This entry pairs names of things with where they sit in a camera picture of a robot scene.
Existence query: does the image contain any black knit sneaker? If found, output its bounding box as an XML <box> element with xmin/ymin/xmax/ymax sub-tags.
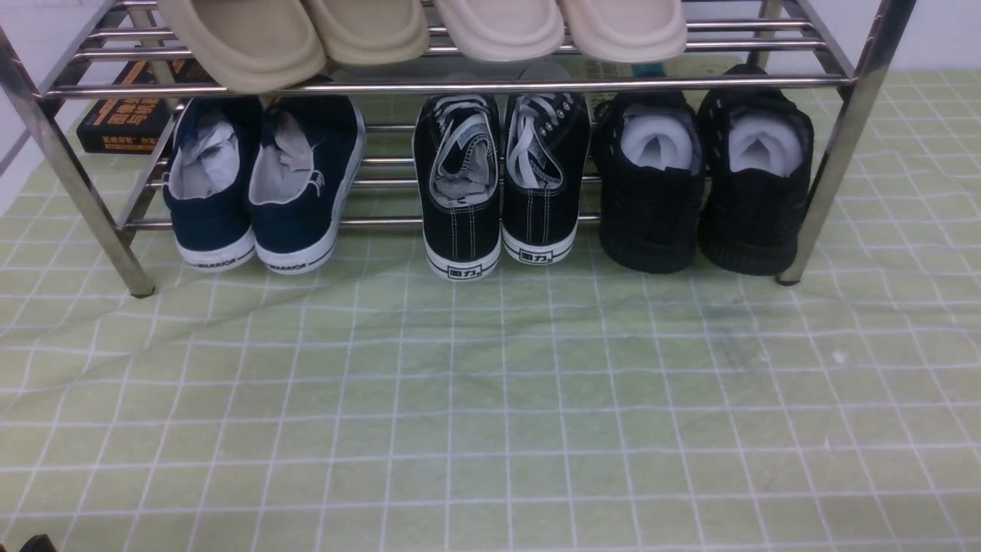
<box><xmin>591</xmin><ymin>90</ymin><xmax>707</xmax><ymax>274</ymax></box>
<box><xmin>697</xmin><ymin>87</ymin><xmax>814</xmax><ymax>276</ymax></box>

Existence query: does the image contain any stainless steel shoe rack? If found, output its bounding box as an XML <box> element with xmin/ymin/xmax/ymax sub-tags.
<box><xmin>2</xmin><ymin>1</ymin><xmax>917</xmax><ymax>297</ymax></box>

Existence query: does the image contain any black canvas sneaker left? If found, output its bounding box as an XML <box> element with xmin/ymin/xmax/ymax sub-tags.
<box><xmin>412</xmin><ymin>94</ymin><xmax>502</xmax><ymax>282</ymax></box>

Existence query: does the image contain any black canvas sneaker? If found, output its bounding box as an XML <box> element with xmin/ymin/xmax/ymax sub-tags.
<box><xmin>501</xmin><ymin>92</ymin><xmax>592</xmax><ymax>265</ymax></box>
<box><xmin>412</xmin><ymin>94</ymin><xmax>502</xmax><ymax>282</ymax></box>

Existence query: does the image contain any green checkered tablecloth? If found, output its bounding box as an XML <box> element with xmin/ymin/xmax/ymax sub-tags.
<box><xmin>1</xmin><ymin>72</ymin><xmax>980</xmax><ymax>551</ymax></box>

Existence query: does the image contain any black canvas sneaker right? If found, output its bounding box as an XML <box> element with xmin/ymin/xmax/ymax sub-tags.
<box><xmin>501</xmin><ymin>92</ymin><xmax>592</xmax><ymax>265</ymax></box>

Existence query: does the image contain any navy canvas shoe right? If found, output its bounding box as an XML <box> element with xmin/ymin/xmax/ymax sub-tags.
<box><xmin>248</xmin><ymin>95</ymin><xmax>366</xmax><ymax>274</ymax></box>

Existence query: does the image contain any navy canvas shoe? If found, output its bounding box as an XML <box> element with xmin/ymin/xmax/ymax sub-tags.
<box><xmin>248</xmin><ymin>95</ymin><xmax>366</xmax><ymax>274</ymax></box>
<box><xmin>162</xmin><ymin>97</ymin><xmax>264</xmax><ymax>273</ymax></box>

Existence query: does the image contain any cream slipper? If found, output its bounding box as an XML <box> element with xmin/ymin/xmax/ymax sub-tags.
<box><xmin>434</xmin><ymin>1</ymin><xmax>566</xmax><ymax>62</ymax></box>
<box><xmin>559</xmin><ymin>1</ymin><xmax>687</xmax><ymax>65</ymax></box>

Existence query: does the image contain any beige slipper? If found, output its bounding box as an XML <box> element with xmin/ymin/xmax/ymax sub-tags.
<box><xmin>157</xmin><ymin>1</ymin><xmax>328</xmax><ymax>94</ymax></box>
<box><xmin>302</xmin><ymin>1</ymin><xmax>430</xmax><ymax>66</ymax></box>

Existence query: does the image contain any cream slipper far right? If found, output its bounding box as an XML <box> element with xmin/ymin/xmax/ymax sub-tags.
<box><xmin>559</xmin><ymin>1</ymin><xmax>687</xmax><ymax>65</ymax></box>

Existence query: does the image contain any navy canvas shoe left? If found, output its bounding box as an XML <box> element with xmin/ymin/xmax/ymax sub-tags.
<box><xmin>162</xmin><ymin>97</ymin><xmax>264</xmax><ymax>273</ymax></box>

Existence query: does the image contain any beige slipper far left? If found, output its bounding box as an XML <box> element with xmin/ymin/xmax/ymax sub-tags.
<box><xmin>157</xmin><ymin>1</ymin><xmax>328</xmax><ymax>94</ymax></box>

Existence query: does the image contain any black orange book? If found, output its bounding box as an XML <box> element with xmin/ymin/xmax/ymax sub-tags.
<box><xmin>76</xmin><ymin>60</ymin><xmax>211</xmax><ymax>155</ymax></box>

